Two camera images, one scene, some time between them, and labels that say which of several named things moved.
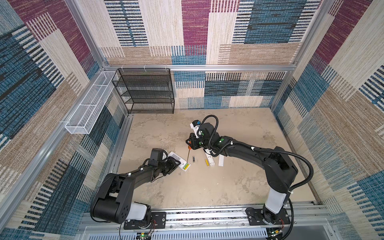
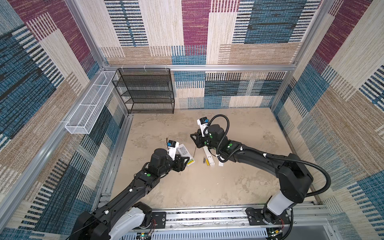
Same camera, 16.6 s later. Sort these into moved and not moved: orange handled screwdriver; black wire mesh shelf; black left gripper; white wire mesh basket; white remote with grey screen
Moved: orange handled screwdriver; white remote with grey screen
Not moved: black wire mesh shelf; black left gripper; white wire mesh basket
